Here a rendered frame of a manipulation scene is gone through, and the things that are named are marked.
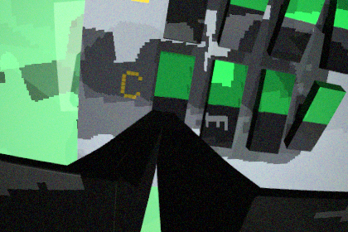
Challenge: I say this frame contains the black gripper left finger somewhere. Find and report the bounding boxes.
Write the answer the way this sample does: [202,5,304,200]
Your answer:
[0,111,163,232]

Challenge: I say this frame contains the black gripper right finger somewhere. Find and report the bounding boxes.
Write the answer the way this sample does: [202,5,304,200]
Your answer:
[157,112,348,232]

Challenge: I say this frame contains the grey switch panel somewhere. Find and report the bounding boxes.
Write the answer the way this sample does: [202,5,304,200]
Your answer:
[77,0,348,192]

